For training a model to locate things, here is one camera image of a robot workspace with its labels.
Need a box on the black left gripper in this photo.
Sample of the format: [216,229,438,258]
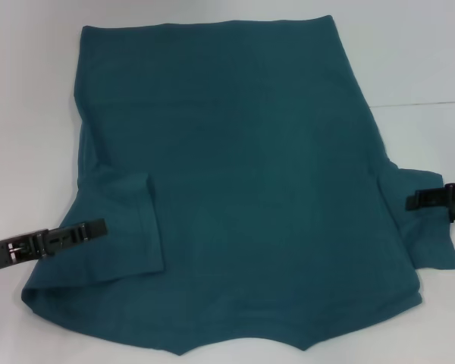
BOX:
[0,218,108,269]

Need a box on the teal blue t-shirt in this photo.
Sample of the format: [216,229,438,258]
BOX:
[20,14,455,337]

